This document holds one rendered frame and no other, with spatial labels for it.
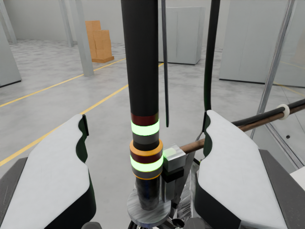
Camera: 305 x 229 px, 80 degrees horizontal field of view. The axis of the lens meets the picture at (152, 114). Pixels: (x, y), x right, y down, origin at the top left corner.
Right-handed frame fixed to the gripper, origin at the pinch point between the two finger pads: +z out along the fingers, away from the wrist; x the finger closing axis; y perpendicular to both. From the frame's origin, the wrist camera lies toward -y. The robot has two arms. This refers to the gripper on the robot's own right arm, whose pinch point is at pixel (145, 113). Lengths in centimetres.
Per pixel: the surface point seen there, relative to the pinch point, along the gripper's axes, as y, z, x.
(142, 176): 12.2, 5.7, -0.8
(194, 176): 54, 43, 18
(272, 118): 11.8, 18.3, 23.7
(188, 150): 11.8, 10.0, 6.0
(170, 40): 82, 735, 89
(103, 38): 75, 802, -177
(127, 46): -3.5, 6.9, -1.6
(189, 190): 52, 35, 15
